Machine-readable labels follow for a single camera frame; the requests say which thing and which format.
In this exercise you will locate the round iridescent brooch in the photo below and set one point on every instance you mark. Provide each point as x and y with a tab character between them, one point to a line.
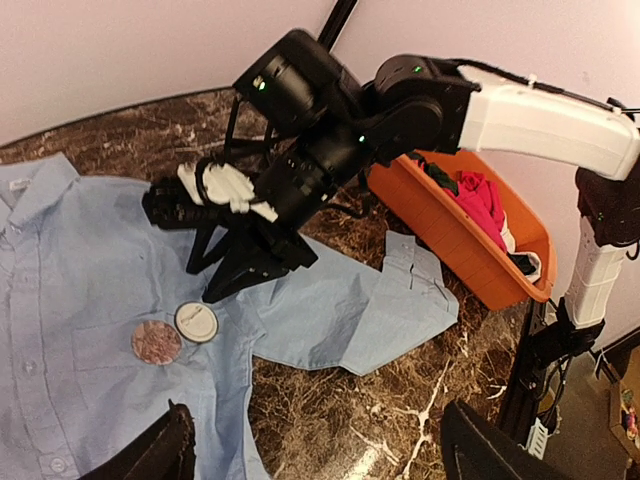
156	343

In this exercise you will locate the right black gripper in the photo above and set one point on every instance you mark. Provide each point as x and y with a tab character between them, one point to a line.
252	254

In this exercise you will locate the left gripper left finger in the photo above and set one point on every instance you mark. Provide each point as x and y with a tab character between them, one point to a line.
165	450

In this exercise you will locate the orange plastic basin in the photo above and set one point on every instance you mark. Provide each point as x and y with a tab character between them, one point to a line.
435	218

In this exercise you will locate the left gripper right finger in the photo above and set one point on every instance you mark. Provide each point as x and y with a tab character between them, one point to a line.
471	448

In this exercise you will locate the round floral brooch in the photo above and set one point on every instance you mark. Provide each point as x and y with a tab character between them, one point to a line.
196	322

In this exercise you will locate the white garment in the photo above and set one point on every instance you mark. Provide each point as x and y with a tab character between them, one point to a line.
527	262

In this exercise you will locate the white slotted cable duct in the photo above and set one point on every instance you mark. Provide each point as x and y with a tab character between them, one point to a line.
537	440

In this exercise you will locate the red garment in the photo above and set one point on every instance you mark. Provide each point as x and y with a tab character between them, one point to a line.
480	199

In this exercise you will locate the light blue shirt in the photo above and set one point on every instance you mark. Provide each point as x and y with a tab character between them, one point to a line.
102	327

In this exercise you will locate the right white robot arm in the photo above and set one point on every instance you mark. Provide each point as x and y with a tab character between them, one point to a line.
337	128

